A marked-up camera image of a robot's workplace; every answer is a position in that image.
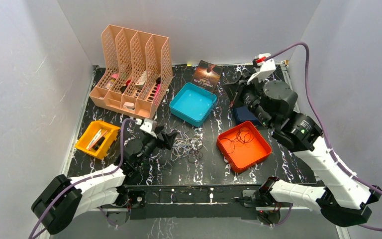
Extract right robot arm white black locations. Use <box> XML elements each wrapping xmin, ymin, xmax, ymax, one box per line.
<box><xmin>223</xmin><ymin>80</ymin><xmax>379</xmax><ymax>227</ymax></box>

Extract aluminium frame rail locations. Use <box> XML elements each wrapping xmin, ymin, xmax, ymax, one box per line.
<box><xmin>278</xmin><ymin>62</ymin><xmax>351</xmax><ymax>239</ymax></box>

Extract pink bottle in organizer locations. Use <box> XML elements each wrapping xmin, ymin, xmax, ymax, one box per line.
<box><xmin>103</xmin><ymin>73</ymin><xmax>118</xmax><ymax>90</ymax></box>

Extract orange square tray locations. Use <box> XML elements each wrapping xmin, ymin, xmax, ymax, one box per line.
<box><xmin>216</xmin><ymin>121</ymin><xmax>273</xmax><ymax>174</ymax></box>

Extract navy blue square tray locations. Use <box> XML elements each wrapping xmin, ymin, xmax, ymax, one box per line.
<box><xmin>232</xmin><ymin>106</ymin><xmax>262</xmax><ymax>126</ymax></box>

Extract thin cables pile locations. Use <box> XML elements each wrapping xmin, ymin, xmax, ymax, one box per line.
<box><xmin>169</xmin><ymin>126</ymin><xmax>206</xmax><ymax>164</ymax></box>

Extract purple cable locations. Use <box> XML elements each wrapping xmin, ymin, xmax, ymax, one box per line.
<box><xmin>260</xmin><ymin>42</ymin><xmax>382</xmax><ymax>232</ymax></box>
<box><xmin>28</xmin><ymin>118</ymin><xmax>142</xmax><ymax>239</ymax></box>

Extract teal square tray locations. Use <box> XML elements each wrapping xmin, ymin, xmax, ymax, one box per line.
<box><xmin>169</xmin><ymin>83</ymin><xmax>217</xmax><ymax>127</ymax></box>

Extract pink marker in organizer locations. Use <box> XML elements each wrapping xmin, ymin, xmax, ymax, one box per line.
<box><xmin>153</xmin><ymin>84</ymin><xmax>161</xmax><ymax>103</ymax></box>

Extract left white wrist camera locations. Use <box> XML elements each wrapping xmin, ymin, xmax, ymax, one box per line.
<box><xmin>139</xmin><ymin>119</ymin><xmax>157</xmax><ymax>134</ymax></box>

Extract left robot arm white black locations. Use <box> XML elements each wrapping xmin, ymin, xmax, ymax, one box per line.
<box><xmin>31</xmin><ymin>126</ymin><xmax>178</xmax><ymax>235</ymax></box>

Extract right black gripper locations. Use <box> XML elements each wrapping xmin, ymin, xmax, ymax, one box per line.
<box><xmin>222</xmin><ymin>72</ymin><xmax>275</xmax><ymax>129</ymax></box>

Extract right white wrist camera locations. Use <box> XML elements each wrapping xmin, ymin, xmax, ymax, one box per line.
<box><xmin>247</xmin><ymin>53</ymin><xmax>276</xmax><ymax>85</ymax></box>

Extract yellow small bin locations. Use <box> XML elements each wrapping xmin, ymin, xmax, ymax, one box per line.
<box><xmin>75</xmin><ymin>120</ymin><xmax>120</xmax><ymax>160</ymax></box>

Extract pink plastic file organizer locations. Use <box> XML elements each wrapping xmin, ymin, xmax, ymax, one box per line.
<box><xmin>89</xmin><ymin>25</ymin><xmax>173</xmax><ymax>119</ymax></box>

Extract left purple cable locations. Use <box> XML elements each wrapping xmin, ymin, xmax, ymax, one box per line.
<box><xmin>28</xmin><ymin>118</ymin><xmax>142</xmax><ymax>239</ymax></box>

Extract white box in organizer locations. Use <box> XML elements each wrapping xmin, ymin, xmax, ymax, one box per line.
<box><xmin>135</xmin><ymin>71</ymin><xmax>147</xmax><ymax>89</ymax></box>

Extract pens in yellow bin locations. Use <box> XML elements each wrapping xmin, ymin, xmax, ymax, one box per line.
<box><xmin>86</xmin><ymin>129</ymin><xmax>108</xmax><ymax>151</ymax></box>

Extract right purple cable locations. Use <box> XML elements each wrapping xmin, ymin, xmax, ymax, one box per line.
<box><xmin>260</xmin><ymin>42</ymin><xmax>382</xmax><ymax>232</ymax></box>

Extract black thin cable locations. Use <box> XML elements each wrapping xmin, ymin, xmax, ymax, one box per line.
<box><xmin>225</xmin><ymin>126</ymin><xmax>256</xmax><ymax>155</ymax></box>

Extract dark book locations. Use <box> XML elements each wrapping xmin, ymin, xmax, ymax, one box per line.
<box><xmin>191</xmin><ymin>60</ymin><xmax>223</xmax><ymax>93</ymax></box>

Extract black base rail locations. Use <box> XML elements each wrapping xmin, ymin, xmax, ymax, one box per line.
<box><xmin>126</xmin><ymin>184</ymin><xmax>265</xmax><ymax>220</ymax></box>

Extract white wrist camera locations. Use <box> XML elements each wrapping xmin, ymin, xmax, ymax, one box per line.
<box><xmin>247</xmin><ymin>53</ymin><xmax>276</xmax><ymax>85</ymax></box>
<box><xmin>139</xmin><ymin>119</ymin><xmax>157</xmax><ymax>134</ymax></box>

